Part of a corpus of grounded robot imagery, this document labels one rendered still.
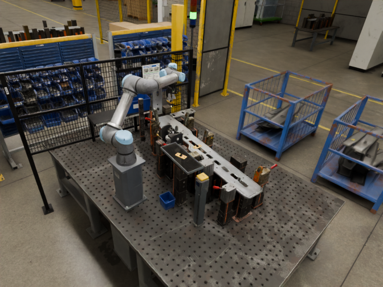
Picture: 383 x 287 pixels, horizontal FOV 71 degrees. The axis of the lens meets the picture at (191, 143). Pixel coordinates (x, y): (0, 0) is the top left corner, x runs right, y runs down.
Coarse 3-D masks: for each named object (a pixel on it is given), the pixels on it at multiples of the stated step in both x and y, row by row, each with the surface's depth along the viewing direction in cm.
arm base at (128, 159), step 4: (132, 152) 194; (116, 156) 196; (120, 156) 192; (124, 156) 191; (128, 156) 192; (132, 156) 194; (116, 160) 195; (120, 160) 192; (124, 160) 193; (128, 160) 193; (132, 160) 195; (136, 160) 200; (120, 164) 193; (124, 164) 193; (128, 164) 194; (132, 164) 196
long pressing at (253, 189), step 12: (168, 120) 276; (180, 132) 258; (204, 144) 242; (204, 156) 227; (216, 156) 227; (216, 168) 214; (228, 168) 214; (228, 180) 202; (240, 192) 191; (252, 192) 192
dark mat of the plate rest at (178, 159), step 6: (174, 144) 211; (168, 150) 203; (174, 150) 203; (180, 150) 204; (174, 156) 197; (186, 156) 198; (180, 162) 191; (186, 162) 192; (192, 162) 192; (186, 168) 186; (192, 168) 186
